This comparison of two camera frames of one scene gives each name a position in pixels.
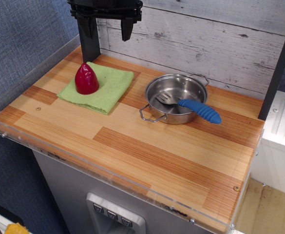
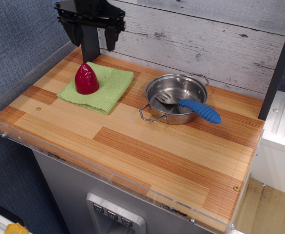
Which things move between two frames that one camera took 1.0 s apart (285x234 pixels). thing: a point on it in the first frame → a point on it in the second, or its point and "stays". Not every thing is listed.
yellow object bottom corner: x=16 y=228 stays
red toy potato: x=86 y=81 stays
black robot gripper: x=86 y=11 → x=95 y=12
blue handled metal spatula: x=203 y=111 stays
